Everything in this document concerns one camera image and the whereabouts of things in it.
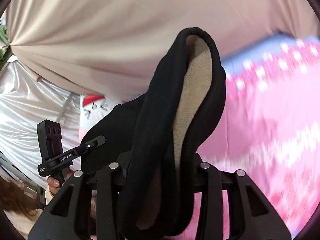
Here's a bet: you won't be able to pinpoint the white pink cartoon pillow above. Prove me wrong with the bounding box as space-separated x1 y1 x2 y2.
79 94 123 141

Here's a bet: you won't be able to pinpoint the cream sleeve left forearm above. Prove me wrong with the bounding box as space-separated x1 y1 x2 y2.
45 186 60 205

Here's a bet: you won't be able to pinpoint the white satin fabric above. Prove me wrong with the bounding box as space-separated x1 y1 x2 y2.
1 61 80 188

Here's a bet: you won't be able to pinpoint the black fleece-lined pants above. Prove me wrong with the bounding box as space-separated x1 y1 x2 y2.
81 28 226 239

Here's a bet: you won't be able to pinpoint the person's left hand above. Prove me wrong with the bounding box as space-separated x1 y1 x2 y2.
47 176 61 196

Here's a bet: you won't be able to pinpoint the pink blue floral bedsheet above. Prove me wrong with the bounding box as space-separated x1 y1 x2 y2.
170 33 320 240

